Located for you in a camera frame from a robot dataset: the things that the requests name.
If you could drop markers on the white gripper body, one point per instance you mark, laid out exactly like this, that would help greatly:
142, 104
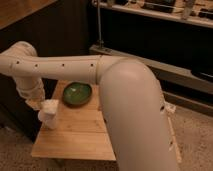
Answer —
32, 90

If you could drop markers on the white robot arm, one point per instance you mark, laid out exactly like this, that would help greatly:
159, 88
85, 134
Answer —
111, 73

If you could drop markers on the white ceramic cup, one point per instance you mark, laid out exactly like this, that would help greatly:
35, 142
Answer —
49, 120

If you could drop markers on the green bowl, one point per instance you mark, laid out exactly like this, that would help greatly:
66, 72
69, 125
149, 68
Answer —
77, 94

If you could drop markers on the wooden side table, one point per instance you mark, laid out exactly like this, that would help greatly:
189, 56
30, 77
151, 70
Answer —
76, 133

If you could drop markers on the metal shelf rack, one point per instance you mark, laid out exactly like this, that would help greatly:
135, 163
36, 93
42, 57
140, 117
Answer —
179, 54

